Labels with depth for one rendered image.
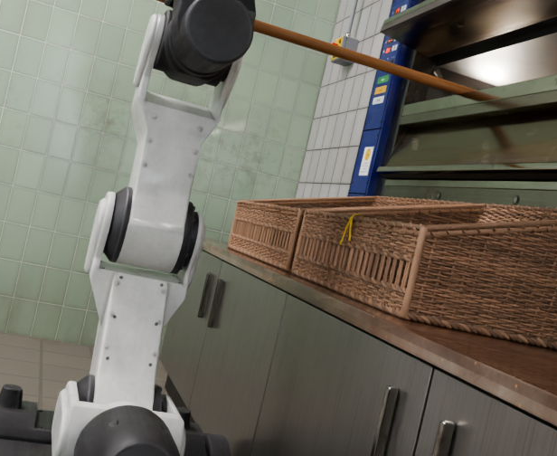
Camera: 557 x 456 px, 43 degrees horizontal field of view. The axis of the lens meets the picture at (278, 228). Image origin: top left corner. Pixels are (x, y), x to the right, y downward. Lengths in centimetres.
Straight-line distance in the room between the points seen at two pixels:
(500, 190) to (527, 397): 113
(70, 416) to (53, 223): 198
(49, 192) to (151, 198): 180
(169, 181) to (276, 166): 194
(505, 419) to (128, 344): 71
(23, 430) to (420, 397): 82
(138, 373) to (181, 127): 45
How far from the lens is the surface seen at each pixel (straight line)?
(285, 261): 171
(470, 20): 216
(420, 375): 97
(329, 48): 201
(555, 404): 76
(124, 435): 104
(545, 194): 173
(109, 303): 131
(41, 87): 311
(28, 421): 151
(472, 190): 197
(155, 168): 132
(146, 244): 130
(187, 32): 116
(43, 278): 312
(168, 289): 135
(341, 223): 143
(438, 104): 227
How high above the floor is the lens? 68
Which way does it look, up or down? level
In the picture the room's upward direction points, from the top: 13 degrees clockwise
